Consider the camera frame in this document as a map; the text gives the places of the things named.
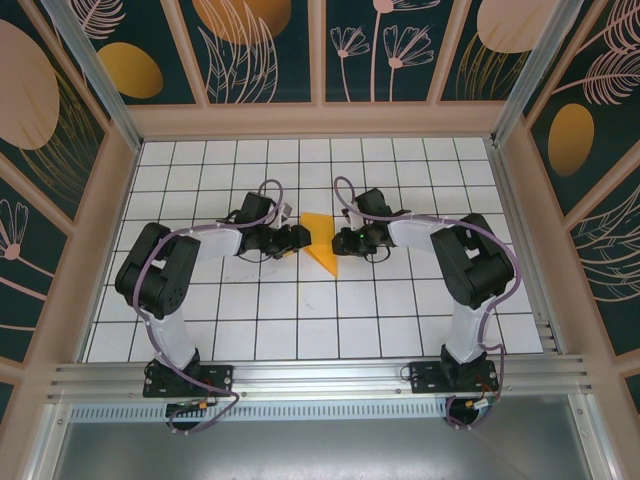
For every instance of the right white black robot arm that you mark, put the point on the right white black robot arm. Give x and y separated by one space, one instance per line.
480 270

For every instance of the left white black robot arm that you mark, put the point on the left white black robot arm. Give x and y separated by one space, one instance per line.
150 280

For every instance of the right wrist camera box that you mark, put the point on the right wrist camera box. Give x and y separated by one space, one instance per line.
352 220

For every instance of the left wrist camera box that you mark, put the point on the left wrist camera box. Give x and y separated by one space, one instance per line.
286 212

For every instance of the aluminium mounting rail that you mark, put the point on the aluminium mounting rail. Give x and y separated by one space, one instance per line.
320 380

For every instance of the orange paper sheet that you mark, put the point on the orange paper sheet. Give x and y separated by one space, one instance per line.
320 230

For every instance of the aluminium side rail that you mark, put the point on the aluminium side rail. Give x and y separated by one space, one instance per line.
518 225

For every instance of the aluminium frame post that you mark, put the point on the aluminium frame post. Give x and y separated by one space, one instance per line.
536 75
95 75

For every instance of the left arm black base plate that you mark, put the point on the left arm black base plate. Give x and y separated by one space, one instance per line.
215 380

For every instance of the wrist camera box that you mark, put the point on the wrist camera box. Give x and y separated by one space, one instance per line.
286 212
352 220

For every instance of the grey sheet metal panel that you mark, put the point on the grey sheet metal panel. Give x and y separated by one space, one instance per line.
320 450

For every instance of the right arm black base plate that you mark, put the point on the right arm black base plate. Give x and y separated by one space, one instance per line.
425 377

